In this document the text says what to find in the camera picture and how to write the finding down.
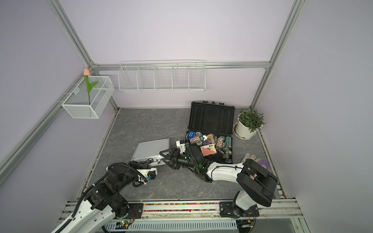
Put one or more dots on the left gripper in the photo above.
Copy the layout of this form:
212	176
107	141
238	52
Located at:
140	165

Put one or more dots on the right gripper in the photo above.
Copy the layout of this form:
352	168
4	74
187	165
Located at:
173	164

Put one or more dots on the silver aluminium poker case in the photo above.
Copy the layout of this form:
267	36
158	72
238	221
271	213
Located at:
150	152

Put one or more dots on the dark grey poker case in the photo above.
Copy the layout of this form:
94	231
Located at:
211	118

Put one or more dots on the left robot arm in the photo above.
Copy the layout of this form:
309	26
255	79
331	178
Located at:
102	201

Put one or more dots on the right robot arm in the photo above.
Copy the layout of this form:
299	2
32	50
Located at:
257	183

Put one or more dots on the pile of poker chips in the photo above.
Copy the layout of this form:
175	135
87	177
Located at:
223	145

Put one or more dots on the blue small blind button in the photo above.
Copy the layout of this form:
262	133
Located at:
190	135

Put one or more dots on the pink playing card box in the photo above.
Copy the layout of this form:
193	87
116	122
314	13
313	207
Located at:
208	150

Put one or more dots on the white work glove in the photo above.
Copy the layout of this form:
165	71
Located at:
252	157

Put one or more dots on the potted green plant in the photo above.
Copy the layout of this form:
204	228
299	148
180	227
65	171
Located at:
249	122

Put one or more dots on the purple curved object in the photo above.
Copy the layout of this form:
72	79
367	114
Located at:
264	164

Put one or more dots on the artificial pink tulip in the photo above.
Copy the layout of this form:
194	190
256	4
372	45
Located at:
89	85

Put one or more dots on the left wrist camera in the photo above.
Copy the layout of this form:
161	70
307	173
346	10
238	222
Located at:
147	175

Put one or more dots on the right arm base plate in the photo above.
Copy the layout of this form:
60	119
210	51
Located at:
228	209

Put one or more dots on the white wire wall shelf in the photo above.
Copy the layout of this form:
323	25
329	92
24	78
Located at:
162	75

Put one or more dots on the white mesh wall basket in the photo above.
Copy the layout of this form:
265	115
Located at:
76	103

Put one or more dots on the aluminium front rail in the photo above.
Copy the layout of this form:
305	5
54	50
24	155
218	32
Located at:
209	210

